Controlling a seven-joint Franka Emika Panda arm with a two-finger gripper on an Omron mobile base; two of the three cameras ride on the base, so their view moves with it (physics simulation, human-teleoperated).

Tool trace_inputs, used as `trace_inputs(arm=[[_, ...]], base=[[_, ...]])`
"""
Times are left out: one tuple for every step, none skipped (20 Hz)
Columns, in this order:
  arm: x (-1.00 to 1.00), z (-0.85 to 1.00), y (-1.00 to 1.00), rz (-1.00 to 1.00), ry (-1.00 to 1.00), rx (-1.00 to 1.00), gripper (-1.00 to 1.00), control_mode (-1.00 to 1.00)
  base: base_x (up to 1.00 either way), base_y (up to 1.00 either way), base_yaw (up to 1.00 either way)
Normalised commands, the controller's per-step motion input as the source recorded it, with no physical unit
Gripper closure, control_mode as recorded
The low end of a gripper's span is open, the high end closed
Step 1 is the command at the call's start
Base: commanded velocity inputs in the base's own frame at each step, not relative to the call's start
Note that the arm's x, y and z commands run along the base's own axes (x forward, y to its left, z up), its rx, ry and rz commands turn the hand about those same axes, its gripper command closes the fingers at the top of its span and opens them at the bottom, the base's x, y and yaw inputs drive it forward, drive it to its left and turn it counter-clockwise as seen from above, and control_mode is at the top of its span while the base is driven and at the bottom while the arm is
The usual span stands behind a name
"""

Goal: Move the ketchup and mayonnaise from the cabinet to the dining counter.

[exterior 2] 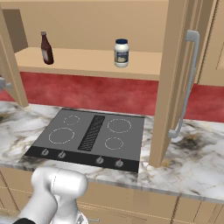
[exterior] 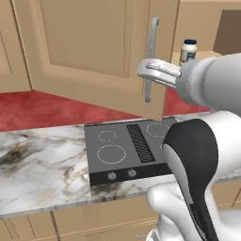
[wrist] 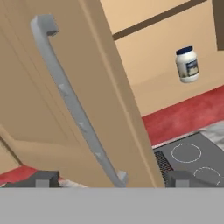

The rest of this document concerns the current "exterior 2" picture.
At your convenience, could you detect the white mayonnaise jar blue lid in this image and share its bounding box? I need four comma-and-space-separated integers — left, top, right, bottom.
114, 38, 130, 68

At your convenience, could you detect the beige cabinet door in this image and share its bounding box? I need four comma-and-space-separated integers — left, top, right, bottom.
149, 0, 218, 169
0, 5, 30, 109

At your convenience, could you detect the dark red ketchup bottle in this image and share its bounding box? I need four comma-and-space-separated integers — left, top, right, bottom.
40, 31, 55, 66

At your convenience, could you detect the beige base cabinet run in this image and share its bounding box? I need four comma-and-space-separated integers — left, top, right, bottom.
0, 166, 224, 224

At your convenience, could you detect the grey electric hob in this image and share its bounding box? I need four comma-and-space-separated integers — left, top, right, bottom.
24, 108, 146, 173

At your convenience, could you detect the open beige wall cabinet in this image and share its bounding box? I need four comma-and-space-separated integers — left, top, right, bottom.
0, 0, 170, 81

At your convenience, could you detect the grey cabinet door handle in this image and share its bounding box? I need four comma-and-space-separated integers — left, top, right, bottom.
0, 76, 12, 93
167, 29, 201, 139

